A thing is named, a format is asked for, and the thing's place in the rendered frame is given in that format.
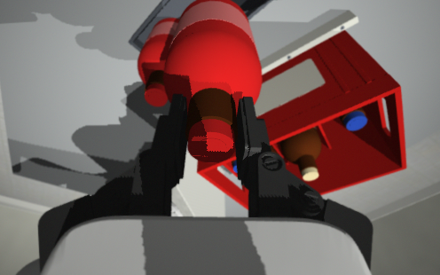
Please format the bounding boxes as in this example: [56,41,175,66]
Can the brown bottle with blue cap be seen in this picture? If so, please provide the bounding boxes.
[232,160,237,173]
[339,107,367,130]

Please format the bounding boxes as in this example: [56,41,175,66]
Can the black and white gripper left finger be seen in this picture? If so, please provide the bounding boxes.
[38,94,187,274]

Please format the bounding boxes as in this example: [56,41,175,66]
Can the brown bottle with cream cap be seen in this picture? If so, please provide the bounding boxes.
[279,127,322,181]

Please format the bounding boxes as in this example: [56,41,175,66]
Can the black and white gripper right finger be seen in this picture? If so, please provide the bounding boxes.
[235,97,373,271]

